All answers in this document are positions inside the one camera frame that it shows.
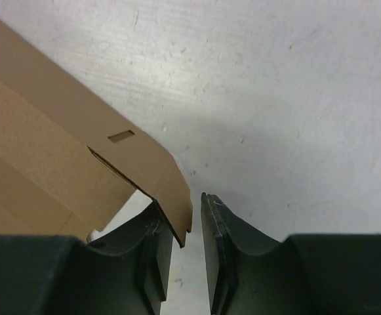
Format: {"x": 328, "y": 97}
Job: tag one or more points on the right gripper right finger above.
{"x": 249, "y": 272}

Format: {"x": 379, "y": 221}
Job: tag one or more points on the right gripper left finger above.
{"x": 124, "y": 272}

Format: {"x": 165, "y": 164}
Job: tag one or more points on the cardboard box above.
{"x": 68, "y": 161}

